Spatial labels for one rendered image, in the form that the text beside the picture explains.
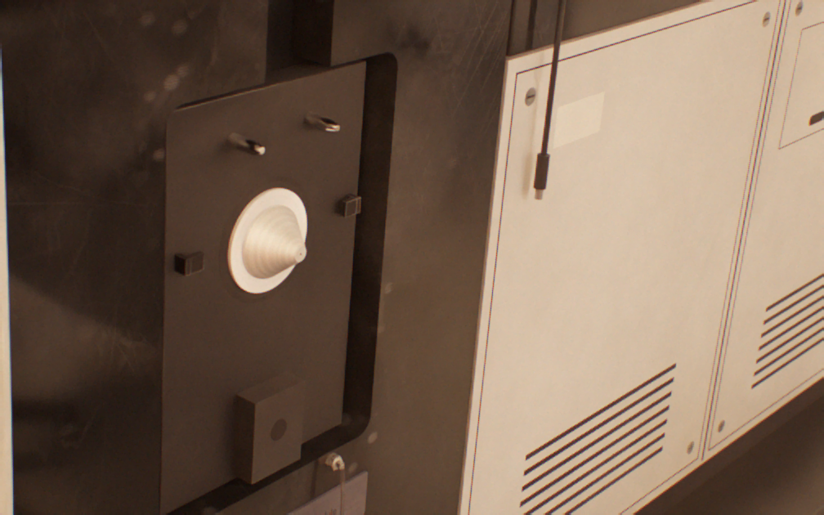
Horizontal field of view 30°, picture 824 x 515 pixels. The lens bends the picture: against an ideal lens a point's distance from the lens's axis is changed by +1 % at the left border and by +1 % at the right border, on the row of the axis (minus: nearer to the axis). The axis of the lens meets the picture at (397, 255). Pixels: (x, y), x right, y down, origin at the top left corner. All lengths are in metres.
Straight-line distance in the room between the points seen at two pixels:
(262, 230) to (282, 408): 0.12
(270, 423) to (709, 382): 0.63
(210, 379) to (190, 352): 0.03
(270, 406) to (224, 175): 0.15
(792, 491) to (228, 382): 0.86
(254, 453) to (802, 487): 0.85
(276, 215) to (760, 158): 0.63
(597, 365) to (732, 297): 0.23
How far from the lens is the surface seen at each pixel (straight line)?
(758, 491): 1.61
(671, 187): 1.25
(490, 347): 1.08
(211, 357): 0.87
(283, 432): 0.92
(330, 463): 0.97
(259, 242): 0.85
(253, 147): 0.81
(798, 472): 1.67
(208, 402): 0.88
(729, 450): 1.64
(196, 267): 0.82
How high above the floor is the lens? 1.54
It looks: 23 degrees down
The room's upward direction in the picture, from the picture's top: 5 degrees clockwise
